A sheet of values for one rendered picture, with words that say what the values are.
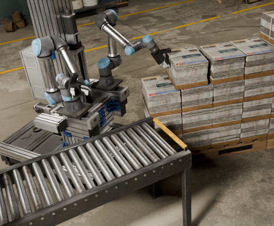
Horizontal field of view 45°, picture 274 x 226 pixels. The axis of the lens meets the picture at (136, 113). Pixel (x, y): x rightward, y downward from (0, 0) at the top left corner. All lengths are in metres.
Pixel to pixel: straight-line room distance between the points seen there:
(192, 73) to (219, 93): 0.33
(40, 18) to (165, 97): 1.21
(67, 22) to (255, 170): 2.15
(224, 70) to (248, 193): 1.09
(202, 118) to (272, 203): 0.92
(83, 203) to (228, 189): 1.52
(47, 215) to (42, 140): 1.72
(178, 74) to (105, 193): 1.26
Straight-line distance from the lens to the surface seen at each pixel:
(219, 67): 2.92
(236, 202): 3.03
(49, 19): 2.79
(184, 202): 2.51
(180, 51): 3.08
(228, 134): 3.31
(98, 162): 2.22
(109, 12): 3.02
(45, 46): 2.52
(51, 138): 3.64
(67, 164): 2.26
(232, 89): 3.07
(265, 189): 3.18
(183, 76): 2.85
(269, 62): 3.12
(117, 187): 2.05
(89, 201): 2.04
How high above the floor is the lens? 2.18
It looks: 31 degrees down
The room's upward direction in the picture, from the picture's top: 6 degrees counter-clockwise
